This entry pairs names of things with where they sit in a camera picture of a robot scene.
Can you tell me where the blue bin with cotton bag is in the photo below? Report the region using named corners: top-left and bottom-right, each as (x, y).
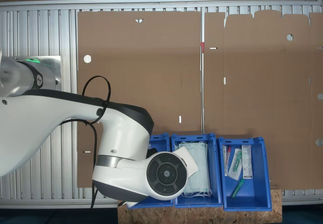
top-left (126, 132), bottom-right (175, 209)

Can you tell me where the stack of white masks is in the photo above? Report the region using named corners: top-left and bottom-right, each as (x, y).
top-left (178, 140), bottom-right (212, 199)

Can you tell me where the blue bin with masks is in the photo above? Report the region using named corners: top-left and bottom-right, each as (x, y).
top-left (171, 132), bottom-right (223, 208)

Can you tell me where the red-capped tube in packet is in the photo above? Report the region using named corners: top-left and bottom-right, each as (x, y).
top-left (223, 145), bottom-right (232, 177)

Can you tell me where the loose green tube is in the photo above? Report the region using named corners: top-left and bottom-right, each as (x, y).
top-left (230, 179), bottom-right (245, 199)

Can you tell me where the chipboard wood block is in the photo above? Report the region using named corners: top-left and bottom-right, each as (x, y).
top-left (117, 189), bottom-right (283, 224)

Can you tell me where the long white printed packet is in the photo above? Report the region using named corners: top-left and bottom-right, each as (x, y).
top-left (241, 144), bottom-right (253, 180)

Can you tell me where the blue bin with tubes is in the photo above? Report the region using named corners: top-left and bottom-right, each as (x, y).
top-left (218, 137), bottom-right (273, 212)

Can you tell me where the black camera cable on arm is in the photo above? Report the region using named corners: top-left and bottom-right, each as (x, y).
top-left (82, 76), bottom-right (112, 209)

